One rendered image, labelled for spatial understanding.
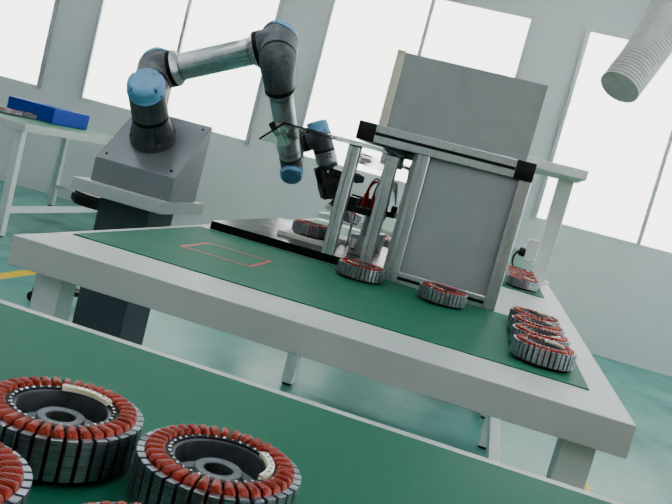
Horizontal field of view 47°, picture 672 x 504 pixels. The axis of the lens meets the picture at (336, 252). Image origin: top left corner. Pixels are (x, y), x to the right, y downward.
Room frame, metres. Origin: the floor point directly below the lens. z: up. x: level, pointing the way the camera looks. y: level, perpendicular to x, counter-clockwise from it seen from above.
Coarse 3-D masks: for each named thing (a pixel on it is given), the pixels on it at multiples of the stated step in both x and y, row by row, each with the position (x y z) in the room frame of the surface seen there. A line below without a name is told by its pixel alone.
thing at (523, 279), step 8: (512, 272) 2.71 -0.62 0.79; (520, 272) 2.82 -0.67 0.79; (528, 272) 2.90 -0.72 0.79; (512, 280) 2.58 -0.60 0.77; (520, 280) 2.56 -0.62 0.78; (528, 280) 2.56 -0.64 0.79; (536, 280) 2.71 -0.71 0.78; (520, 288) 2.56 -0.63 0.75; (528, 288) 2.56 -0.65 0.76; (536, 288) 2.58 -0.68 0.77
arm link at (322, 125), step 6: (318, 120) 2.72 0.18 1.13; (324, 120) 2.69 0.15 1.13; (312, 126) 2.68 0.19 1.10; (318, 126) 2.67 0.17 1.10; (324, 126) 2.68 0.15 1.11; (324, 132) 2.68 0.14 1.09; (330, 132) 2.71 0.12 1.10; (306, 138) 2.68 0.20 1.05; (312, 138) 2.68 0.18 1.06; (318, 138) 2.68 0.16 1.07; (324, 138) 2.68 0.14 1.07; (312, 144) 2.69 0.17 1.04; (318, 144) 2.68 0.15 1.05; (324, 144) 2.68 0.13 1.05; (330, 144) 2.69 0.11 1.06; (318, 150) 2.68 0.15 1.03; (324, 150) 2.68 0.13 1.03; (330, 150) 2.69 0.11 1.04
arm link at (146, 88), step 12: (144, 72) 2.42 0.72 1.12; (156, 72) 2.42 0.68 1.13; (132, 84) 2.38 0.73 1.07; (144, 84) 2.38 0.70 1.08; (156, 84) 2.39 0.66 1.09; (168, 84) 2.48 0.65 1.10; (132, 96) 2.38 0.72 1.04; (144, 96) 2.37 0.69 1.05; (156, 96) 2.38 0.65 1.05; (132, 108) 2.41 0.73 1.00; (144, 108) 2.39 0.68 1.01; (156, 108) 2.41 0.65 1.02; (144, 120) 2.42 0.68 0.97; (156, 120) 2.43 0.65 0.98
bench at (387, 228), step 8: (320, 216) 3.77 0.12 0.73; (328, 216) 3.76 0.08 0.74; (344, 224) 3.74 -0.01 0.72; (360, 224) 3.73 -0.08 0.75; (384, 224) 4.16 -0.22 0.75; (392, 224) 4.36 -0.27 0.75; (384, 232) 3.71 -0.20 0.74; (392, 232) 3.72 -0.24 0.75; (512, 256) 4.33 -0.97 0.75; (520, 256) 4.55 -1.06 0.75; (520, 264) 3.83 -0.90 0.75; (528, 264) 3.99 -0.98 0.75
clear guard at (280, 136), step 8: (280, 128) 2.02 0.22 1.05; (288, 128) 2.07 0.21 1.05; (296, 128) 2.08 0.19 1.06; (304, 128) 1.99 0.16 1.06; (264, 136) 2.01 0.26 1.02; (272, 136) 2.05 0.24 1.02; (280, 136) 2.10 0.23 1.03; (288, 136) 2.15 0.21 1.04; (296, 136) 2.21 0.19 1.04; (320, 136) 2.23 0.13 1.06; (328, 136) 2.05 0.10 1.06; (336, 136) 1.98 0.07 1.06; (280, 144) 2.19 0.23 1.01; (288, 144) 2.24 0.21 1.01; (360, 144) 2.01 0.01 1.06; (368, 144) 1.96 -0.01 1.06; (392, 152) 2.10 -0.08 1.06
